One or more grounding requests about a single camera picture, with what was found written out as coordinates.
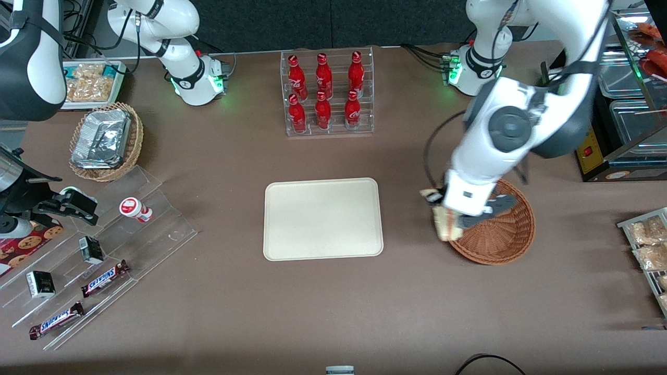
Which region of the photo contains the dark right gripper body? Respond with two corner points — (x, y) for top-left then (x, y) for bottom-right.
(0, 146), (61, 216)

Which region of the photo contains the triangular sandwich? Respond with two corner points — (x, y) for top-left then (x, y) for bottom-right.
(431, 205), (465, 242)

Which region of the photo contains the round brown wicker basket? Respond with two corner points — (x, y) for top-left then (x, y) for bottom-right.
(447, 179), (536, 266)

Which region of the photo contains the light tan wicker basket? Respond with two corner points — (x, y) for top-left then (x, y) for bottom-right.
(69, 102), (144, 182)

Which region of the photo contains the cream plastic tray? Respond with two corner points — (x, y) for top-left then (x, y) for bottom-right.
(263, 178), (385, 261)

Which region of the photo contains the white snack tray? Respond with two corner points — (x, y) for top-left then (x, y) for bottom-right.
(61, 60), (127, 111)

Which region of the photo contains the grey snack tray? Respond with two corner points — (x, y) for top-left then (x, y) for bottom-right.
(617, 207), (667, 319)

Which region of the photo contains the white bottle with red cap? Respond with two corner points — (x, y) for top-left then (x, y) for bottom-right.
(119, 197), (154, 223)

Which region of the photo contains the red cookie box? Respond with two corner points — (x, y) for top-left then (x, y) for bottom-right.
(0, 221), (64, 279)

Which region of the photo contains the stack of foil trays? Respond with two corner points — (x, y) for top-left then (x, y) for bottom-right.
(71, 108), (132, 170)

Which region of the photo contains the Snickers chocolate bar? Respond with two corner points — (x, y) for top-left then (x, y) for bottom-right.
(29, 302), (85, 341)
(81, 259), (130, 298)

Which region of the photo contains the clear acrylic stepped display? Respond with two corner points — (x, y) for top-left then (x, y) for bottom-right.
(0, 166), (199, 351)

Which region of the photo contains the small black white carton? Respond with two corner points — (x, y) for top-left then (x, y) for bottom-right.
(26, 270), (56, 299)

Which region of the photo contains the clear acrylic bottle rack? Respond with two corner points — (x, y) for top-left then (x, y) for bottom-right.
(280, 46), (375, 137)

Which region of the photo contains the red cola bottle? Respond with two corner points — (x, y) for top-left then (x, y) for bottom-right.
(315, 91), (332, 131)
(348, 51), (365, 97)
(344, 90), (362, 131)
(288, 94), (307, 134)
(315, 53), (334, 99)
(288, 54), (307, 100)

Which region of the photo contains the black food warmer appliance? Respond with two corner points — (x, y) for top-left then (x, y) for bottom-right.
(539, 8), (667, 182)

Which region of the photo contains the red grilled sausage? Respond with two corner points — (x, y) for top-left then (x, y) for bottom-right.
(640, 49), (667, 80)

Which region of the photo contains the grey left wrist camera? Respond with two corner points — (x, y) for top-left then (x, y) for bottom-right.
(458, 194), (517, 229)

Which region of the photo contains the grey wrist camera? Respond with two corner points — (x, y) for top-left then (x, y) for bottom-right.
(458, 194), (517, 229)
(0, 215), (33, 240)

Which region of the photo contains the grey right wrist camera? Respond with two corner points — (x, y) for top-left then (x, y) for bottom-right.
(0, 215), (33, 240)

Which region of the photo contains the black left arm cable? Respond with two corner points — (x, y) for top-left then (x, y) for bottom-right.
(423, 108), (471, 189)

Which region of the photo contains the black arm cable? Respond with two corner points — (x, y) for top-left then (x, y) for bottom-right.
(423, 108), (471, 189)
(65, 0), (142, 74)

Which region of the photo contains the black base cable bundle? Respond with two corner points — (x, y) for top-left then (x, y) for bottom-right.
(400, 44), (452, 72)

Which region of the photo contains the black looped cable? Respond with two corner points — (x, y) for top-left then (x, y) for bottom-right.
(455, 354), (528, 375)

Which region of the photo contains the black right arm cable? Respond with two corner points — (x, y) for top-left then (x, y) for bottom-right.
(65, 0), (142, 74)

